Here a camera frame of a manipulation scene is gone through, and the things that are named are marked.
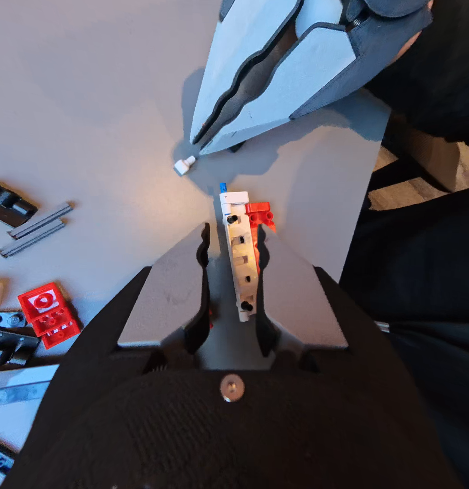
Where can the grey desk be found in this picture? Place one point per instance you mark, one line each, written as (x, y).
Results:
(104, 95)

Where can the white instruction booklet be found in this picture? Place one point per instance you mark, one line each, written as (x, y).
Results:
(12, 416)

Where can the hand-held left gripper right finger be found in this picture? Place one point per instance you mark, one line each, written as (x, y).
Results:
(295, 301)

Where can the white and red brick assembly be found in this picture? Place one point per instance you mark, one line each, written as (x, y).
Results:
(238, 263)

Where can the silver metal tube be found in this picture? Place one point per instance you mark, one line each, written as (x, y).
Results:
(383, 327)

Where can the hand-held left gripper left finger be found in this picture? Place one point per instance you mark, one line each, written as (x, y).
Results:
(169, 298)

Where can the small white connector piece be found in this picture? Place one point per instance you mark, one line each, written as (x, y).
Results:
(182, 166)

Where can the person's legs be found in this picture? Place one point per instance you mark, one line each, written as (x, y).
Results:
(429, 267)

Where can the black brick frame piece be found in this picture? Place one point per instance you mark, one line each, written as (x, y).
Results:
(12, 344)

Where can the blue-grey brick plate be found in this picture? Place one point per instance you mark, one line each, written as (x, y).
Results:
(7, 320)

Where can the red brick panel with sticker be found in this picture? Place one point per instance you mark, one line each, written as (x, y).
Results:
(53, 324)

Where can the black curved brick piece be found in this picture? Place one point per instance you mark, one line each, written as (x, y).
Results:
(9, 208)

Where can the person's right forearm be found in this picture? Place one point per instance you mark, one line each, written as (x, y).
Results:
(440, 76)

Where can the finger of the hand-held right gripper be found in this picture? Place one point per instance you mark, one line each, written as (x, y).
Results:
(249, 42)
(303, 76)

